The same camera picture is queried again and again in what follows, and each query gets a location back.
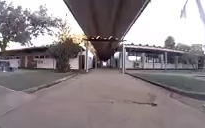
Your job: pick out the grass lawn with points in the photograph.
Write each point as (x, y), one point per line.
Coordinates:
(176, 81)
(23, 80)

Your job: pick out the dark walkway canopy with posts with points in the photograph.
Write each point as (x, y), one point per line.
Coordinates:
(105, 20)

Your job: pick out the distant trees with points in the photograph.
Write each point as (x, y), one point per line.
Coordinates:
(170, 41)

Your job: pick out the grey concrete side path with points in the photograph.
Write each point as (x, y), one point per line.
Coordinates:
(6, 100)

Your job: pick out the concrete kerb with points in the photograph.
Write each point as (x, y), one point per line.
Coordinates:
(50, 83)
(163, 87)

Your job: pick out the large leafy tree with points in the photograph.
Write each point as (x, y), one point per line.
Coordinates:
(10, 23)

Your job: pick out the low building with pillars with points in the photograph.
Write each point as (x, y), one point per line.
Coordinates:
(150, 60)

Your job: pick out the low white and brick building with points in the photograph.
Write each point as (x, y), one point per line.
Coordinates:
(40, 62)

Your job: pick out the dark green bushy tree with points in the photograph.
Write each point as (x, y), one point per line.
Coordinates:
(62, 55)

